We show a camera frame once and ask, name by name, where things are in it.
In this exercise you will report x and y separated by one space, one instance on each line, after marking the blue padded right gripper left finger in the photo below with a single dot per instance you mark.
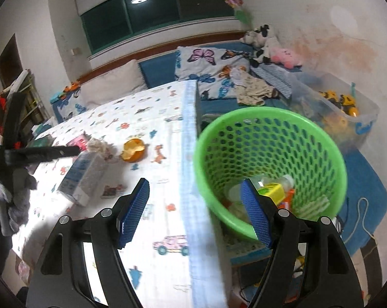
131 212

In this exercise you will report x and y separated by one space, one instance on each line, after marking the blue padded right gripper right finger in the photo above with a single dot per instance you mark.
251 200

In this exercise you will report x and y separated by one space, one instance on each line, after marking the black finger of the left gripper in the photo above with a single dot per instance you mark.
34 155

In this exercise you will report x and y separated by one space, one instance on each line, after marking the clear plastic bottle yellow label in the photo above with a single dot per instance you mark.
276 189

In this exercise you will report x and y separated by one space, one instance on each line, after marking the blue white milk carton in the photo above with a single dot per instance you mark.
81 180

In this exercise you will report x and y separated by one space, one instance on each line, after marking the pink snack box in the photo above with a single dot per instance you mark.
80 141

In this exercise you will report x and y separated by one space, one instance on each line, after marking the orange peel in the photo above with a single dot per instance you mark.
133 150

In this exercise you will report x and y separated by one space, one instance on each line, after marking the white paper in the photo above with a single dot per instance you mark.
107 151

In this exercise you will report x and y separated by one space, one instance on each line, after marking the orange snack wrapper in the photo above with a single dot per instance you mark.
287 202

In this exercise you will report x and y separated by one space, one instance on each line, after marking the clear round lidded container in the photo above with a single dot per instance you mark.
233 196

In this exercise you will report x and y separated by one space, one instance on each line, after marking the metal shelf rack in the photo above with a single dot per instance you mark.
33 112

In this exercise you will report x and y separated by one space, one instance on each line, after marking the white cartoon print blanket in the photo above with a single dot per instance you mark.
173 259

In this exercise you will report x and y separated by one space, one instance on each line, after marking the green plastic mesh basket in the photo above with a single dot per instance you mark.
273 142

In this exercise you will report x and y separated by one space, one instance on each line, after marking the left butterfly pillow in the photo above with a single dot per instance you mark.
70 106

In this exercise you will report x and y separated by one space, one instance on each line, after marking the orange toy on headboard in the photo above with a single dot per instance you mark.
72 87

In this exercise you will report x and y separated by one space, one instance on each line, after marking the blue floor mat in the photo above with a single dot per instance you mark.
365 203

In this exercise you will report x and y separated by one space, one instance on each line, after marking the beige patterned clothes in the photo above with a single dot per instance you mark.
251 91

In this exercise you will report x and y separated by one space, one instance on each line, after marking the clear plastic toy bin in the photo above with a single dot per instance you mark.
337 107

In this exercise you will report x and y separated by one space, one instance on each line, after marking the blue white patterned cloth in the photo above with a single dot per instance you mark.
276 77

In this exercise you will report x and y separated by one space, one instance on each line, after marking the beige pillow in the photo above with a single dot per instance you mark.
115 84

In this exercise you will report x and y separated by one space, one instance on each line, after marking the butterfly print pillow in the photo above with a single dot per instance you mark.
210 67

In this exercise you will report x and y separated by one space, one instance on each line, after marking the pink plush toy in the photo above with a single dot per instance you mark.
285 57

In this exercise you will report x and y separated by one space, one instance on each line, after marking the black white cow plush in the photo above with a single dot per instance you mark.
264 41

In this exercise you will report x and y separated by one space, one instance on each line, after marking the dark window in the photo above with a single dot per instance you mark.
108 22

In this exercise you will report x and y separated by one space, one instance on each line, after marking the colourful wall decoration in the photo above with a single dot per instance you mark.
240 12

